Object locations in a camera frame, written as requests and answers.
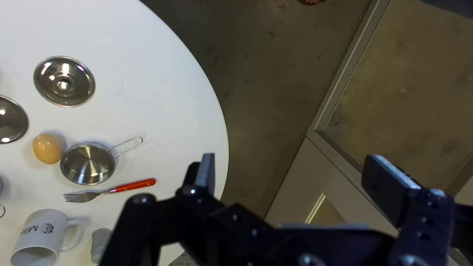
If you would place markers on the yellow egg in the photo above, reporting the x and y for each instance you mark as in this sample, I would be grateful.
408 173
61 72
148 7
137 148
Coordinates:
48 148

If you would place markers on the white mug with print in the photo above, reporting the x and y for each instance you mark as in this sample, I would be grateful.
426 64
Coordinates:
42 231

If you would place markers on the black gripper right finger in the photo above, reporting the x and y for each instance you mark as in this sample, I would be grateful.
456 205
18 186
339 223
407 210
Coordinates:
394 192

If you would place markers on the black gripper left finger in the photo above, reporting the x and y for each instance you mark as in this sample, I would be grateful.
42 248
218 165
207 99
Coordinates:
205 177

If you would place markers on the silver lid with knob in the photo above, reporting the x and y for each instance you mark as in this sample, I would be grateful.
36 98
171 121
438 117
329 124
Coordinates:
64 93
9 120

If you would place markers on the small silver saucepan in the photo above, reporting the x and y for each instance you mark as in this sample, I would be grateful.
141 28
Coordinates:
89 164

